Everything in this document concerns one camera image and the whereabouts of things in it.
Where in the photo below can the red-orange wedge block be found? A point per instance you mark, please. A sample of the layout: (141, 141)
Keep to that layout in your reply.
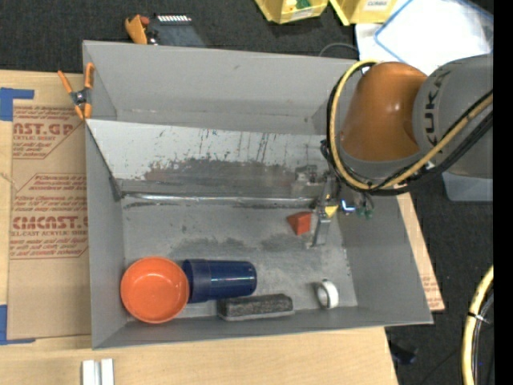
(300, 222)

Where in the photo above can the white tape roll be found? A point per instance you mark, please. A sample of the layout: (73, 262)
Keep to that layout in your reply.
(330, 295)

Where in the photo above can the yellow triangular block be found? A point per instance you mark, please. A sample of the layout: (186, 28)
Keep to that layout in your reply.
(331, 210)

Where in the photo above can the orange bowl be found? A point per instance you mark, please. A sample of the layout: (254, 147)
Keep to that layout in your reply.
(154, 289)

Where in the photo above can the dark grey felt eraser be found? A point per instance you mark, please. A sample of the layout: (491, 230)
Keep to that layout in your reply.
(254, 306)

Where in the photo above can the brown cardboard board red print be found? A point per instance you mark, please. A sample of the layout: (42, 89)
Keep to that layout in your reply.
(44, 215)

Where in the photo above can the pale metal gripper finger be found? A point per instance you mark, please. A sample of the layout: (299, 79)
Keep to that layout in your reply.
(321, 231)

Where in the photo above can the grey metal bin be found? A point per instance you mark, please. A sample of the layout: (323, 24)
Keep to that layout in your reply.
(240, 231)

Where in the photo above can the dark blue cup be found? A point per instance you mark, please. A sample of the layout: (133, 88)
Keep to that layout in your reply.
(224, 280)

